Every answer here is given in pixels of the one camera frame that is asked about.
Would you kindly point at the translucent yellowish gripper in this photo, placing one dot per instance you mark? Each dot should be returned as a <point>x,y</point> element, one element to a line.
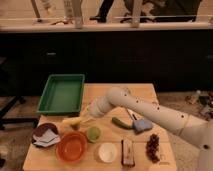
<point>87,117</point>

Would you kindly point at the yellow banana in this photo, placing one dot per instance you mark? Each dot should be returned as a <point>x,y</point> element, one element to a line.
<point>72,121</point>

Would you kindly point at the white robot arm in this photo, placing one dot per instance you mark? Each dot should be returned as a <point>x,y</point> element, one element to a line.
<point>195,131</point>

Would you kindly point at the small dark cup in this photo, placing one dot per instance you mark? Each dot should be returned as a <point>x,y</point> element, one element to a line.
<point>75,127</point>

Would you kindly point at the green plastic cup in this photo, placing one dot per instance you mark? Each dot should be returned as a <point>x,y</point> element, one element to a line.
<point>93,134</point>

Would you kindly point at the white paper cup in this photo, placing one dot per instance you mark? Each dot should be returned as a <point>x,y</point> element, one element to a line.
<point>107,152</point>

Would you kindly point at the green cucumber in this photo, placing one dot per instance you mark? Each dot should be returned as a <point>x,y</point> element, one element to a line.
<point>121,124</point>

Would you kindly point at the orange plastic bowl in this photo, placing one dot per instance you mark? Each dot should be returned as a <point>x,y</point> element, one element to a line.
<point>72,147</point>

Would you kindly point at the green plastic tray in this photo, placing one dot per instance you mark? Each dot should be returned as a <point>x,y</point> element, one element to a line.
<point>62,95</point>

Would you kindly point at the folded white cloth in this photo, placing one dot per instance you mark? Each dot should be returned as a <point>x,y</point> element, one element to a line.
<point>47,139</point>

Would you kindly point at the dark red plate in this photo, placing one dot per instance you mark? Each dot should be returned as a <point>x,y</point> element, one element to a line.
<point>41,129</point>

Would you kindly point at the brown chocolate bar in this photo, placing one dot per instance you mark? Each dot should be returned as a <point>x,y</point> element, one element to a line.
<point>127,153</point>

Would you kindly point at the blue sponge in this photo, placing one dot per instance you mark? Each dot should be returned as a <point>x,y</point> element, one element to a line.
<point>142,125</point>

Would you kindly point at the bunch of dark grapes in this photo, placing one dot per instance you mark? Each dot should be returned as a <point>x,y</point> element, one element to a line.
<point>152,147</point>

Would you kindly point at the white handled brush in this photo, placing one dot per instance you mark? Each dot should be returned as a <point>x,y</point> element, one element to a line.
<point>131,114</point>

